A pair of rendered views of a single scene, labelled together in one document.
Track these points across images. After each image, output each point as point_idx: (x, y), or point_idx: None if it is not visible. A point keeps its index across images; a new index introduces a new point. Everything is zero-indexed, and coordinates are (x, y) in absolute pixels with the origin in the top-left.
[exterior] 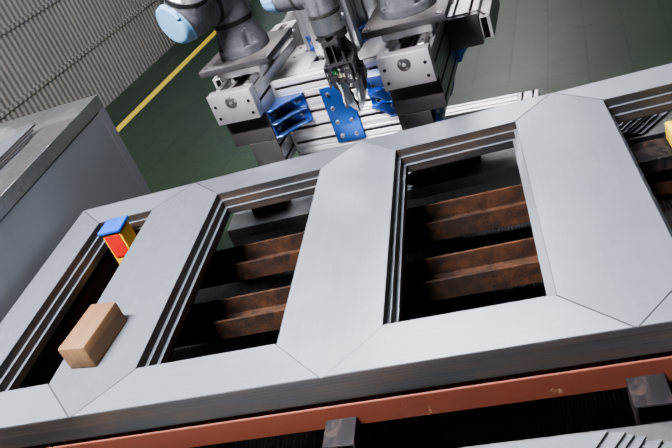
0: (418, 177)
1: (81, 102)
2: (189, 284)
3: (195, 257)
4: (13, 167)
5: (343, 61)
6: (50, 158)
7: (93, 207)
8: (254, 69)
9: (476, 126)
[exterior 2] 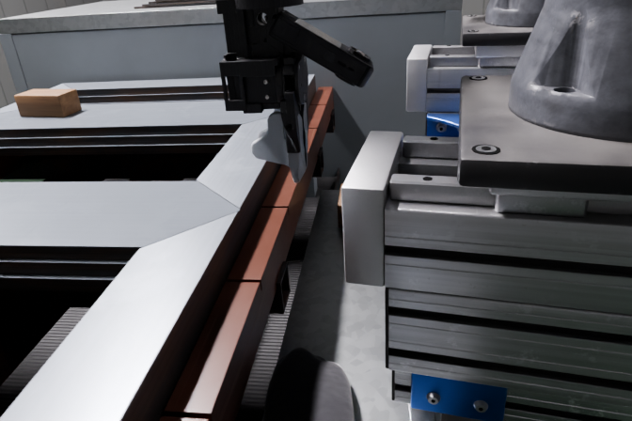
0: (278, 366)
1: None
2: (100, 142)
3: (134, 135)
4: (304, 0)
5: (224, 55)
6: (326, 12)
7: (347, 85)
8: (475, 49)
9: (61, 372)
